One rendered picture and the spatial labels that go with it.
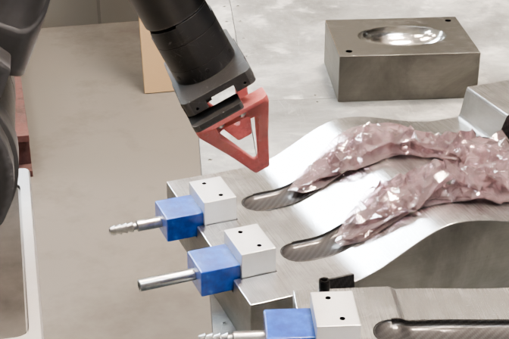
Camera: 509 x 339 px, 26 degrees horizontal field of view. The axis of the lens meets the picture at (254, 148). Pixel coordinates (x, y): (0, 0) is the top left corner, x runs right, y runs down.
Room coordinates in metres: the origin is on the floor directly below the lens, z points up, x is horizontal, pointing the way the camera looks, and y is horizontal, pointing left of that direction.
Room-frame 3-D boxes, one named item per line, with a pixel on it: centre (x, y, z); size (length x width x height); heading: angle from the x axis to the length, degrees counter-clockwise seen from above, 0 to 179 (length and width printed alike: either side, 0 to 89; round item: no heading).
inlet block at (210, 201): (1.00, 0.09, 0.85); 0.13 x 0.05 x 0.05; 112
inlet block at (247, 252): (0.90, 0.05, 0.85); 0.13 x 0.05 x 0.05; 112
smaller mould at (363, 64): (1.51, -0.21, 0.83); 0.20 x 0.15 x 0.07; 94
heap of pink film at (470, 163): (1.05, -0.18, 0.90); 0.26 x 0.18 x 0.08; 112
